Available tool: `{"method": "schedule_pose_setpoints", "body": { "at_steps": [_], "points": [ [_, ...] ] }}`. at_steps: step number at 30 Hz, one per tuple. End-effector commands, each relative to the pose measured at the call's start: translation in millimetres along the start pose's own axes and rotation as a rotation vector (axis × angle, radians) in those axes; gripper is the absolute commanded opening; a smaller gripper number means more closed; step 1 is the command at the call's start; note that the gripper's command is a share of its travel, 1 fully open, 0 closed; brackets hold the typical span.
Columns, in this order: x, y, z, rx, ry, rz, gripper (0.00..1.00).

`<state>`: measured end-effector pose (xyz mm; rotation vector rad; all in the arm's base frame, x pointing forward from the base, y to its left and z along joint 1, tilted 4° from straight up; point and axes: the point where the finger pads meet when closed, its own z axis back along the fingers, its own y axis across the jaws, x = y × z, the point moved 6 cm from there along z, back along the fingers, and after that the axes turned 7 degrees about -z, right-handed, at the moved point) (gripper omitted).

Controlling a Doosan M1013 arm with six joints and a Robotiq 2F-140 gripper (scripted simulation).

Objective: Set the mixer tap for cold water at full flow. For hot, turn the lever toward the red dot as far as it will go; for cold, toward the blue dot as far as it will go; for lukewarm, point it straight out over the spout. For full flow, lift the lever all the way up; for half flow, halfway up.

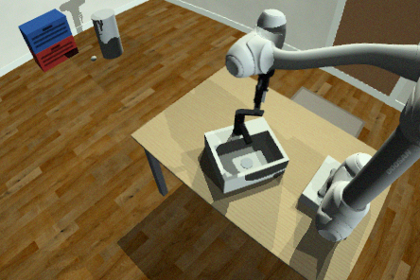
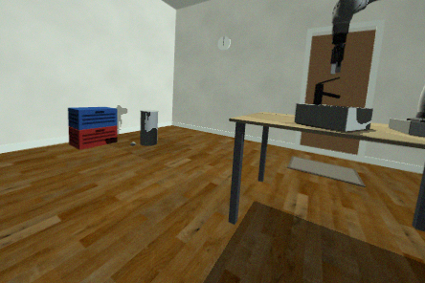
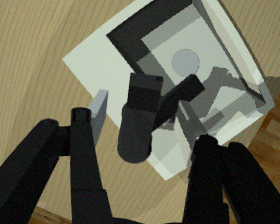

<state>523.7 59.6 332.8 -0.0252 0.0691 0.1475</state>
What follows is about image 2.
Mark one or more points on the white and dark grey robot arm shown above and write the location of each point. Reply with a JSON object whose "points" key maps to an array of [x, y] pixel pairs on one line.
{"points": [[340, 24]]}

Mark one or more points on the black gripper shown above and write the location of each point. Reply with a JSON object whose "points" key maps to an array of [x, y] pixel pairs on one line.
{"points": [[338, 40]]}

